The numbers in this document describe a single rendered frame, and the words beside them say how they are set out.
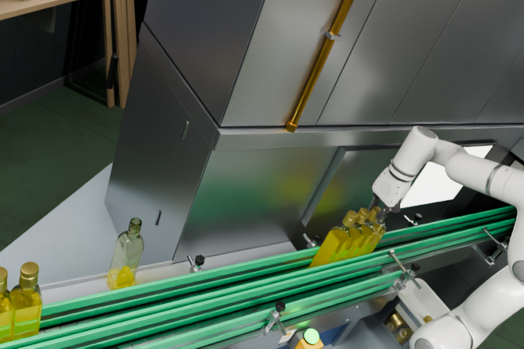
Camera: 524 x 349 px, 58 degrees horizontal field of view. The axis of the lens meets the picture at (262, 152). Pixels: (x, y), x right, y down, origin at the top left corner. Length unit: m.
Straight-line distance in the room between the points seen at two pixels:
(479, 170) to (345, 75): 0.43
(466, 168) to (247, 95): 0.62
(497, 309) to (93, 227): 1.42
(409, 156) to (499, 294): 0.44
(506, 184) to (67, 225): 1.52
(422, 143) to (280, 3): 0.63
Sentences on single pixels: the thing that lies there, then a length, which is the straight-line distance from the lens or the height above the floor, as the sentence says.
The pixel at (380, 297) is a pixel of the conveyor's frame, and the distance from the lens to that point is 1.79.
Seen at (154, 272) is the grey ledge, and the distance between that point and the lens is 1.48.
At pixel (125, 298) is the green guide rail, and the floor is 1.09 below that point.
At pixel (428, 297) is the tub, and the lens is 2.02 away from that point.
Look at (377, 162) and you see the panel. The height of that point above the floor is 1.43.
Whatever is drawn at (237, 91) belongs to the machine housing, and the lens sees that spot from 1.14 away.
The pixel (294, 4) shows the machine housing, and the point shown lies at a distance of 1.10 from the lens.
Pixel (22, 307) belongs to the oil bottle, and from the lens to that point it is 1.14.
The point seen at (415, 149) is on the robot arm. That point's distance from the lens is 1.46.
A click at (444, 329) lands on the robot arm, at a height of 1.26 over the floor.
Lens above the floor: 2.17
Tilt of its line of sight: 32 degrees down
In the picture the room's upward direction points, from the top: 23 degrees clockwise
